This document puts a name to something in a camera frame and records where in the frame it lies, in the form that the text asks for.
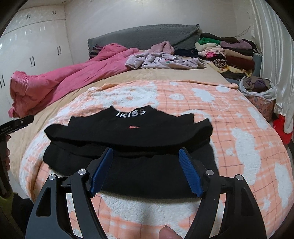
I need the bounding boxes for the right hand painted nails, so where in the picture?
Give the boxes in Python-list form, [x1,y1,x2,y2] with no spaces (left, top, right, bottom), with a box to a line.
[158,225,182,239]

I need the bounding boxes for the mauve pink garment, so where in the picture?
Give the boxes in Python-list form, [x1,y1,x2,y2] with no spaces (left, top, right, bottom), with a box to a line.
[148,41,174,55]

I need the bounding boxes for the left hand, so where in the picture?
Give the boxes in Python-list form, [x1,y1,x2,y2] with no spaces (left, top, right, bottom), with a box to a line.
[3,135,11,171]

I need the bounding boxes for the plastic bag of clothes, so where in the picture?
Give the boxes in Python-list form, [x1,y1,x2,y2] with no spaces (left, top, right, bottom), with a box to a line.
[239,76,277,101]

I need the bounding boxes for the stack of folded clothes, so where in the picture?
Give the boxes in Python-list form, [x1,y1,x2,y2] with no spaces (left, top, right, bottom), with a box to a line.
[194,32,262,82]

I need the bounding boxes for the white satin curtain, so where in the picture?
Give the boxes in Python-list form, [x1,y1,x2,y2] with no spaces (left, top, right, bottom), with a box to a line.
[250,1,293,133]

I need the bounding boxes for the peach plaid cloud blanket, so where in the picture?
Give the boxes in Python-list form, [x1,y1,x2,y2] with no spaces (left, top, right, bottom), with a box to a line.
[19,81,293,238]

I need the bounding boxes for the black IKISS sweatshirt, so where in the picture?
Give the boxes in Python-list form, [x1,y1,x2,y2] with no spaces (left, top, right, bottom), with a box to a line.
[43,106,217,199]

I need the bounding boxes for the red bag by curtain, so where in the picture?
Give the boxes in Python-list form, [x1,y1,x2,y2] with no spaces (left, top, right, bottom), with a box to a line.
[272,114,293,145]

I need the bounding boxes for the grey headboard cover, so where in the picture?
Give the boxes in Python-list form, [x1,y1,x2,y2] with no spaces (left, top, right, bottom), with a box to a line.
[88,24,200,50]

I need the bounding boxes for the striped pillow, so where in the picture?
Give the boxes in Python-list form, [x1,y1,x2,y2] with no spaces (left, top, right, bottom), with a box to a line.
[89,45,103,59]

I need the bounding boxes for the pink quilted comforter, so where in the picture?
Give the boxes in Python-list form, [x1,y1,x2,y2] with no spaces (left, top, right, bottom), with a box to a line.
[8,43,139,118]

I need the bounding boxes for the lilac crumpled garment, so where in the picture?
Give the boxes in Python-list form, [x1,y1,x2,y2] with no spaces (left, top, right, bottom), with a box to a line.
[125,52,205,70]

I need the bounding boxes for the white wardrobe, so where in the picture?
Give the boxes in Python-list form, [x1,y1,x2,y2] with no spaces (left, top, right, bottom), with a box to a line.
[1,5,73,124]

